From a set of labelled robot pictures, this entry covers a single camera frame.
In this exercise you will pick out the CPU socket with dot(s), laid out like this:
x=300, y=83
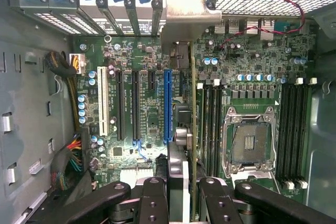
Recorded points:
x=249, y=140

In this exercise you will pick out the white power connector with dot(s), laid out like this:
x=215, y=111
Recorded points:
x=80, y=64

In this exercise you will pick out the white expansion slot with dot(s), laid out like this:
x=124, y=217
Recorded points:
x=103, y=98

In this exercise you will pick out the thin metal locking lever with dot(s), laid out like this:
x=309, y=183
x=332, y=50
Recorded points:
x=229, y=155

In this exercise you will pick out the blue expansion slot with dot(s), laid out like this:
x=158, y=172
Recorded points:
x=168, y=103

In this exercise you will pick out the metal slot cover blank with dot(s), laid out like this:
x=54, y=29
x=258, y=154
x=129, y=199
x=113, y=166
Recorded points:
x=132, y=16
x=157, y=16
x=106, y=14

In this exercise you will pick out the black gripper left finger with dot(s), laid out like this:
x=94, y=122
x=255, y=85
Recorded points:
x=153, y=203

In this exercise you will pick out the open black PC case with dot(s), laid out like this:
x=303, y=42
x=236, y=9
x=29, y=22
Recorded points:
x=26, y=90

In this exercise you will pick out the black RAM slot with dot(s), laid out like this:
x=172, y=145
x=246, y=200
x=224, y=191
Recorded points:
x=220, y=95
x=296, y=129
x=304, y=129
x=288, y=129
x=207, y=129
x=214, y=129
x=281, y=129

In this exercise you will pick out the long black expansion slot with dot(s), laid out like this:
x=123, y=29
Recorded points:
x=136, y=103
x=120, y=103

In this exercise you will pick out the green motherboard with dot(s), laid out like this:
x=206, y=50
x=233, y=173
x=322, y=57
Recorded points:
x=262, y=58

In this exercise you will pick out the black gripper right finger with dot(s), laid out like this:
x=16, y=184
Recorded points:
x=218, y=205

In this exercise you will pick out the short black expansion slot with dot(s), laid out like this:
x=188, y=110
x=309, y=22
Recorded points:
x=151, y=81

